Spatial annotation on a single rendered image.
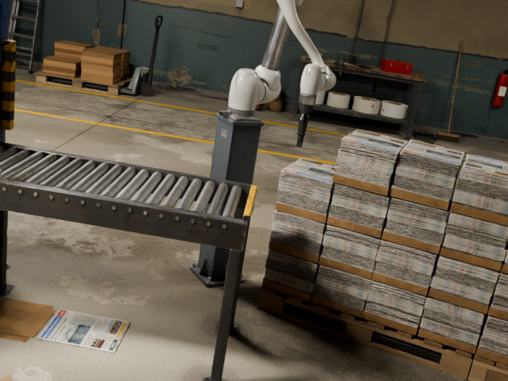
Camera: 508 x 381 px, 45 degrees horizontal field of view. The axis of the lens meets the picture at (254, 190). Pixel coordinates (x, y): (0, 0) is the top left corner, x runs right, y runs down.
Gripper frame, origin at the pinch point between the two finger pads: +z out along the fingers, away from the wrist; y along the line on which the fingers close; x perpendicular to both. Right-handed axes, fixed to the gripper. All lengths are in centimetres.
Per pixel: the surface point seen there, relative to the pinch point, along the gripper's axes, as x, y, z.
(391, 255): -63, -19, 42
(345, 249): -40, -19, 46
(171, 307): 42, -47, 96
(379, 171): -48, -19, 1
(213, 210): 6, -93, 16
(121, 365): 35, -106, 96
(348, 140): -29.7, -18.5, -10.2
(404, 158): -58, -18, -8
